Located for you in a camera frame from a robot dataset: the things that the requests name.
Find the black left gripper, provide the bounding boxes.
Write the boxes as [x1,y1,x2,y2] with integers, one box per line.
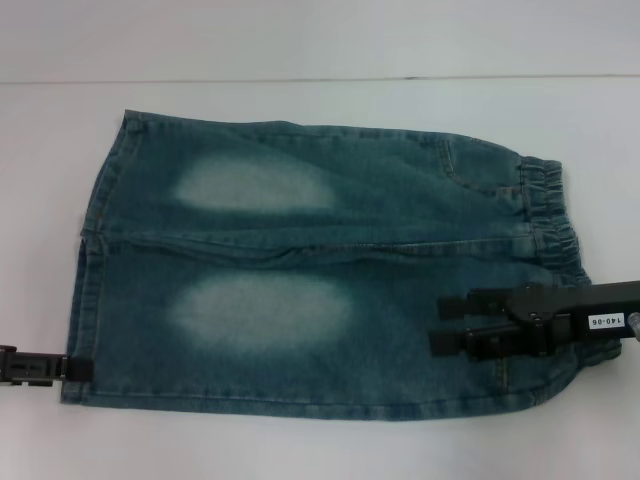
[0,343,97,390]

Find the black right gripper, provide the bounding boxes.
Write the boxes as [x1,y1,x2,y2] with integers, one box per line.
[428,279,640,363]

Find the blue denim shorts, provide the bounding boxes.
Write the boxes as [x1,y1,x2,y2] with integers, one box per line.
[59,107,626,419]

